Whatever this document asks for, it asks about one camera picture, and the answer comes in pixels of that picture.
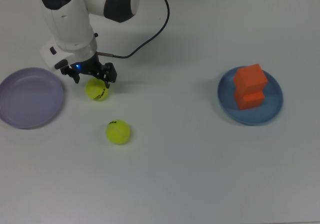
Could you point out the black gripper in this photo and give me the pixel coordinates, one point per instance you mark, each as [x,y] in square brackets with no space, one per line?
[87,67]

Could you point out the yellow tennis ball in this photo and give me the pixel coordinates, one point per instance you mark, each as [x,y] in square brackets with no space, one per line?
[118,132]
[96,92]

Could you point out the orange cube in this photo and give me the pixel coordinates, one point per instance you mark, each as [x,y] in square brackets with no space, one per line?
[250,78]
[250,101]

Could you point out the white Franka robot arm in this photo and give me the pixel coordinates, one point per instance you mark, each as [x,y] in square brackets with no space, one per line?
[70,21]

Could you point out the purple plate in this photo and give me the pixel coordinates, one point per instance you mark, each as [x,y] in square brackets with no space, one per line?
[30,101]

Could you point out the blue plate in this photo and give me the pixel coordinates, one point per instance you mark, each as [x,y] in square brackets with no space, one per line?
[272,108]

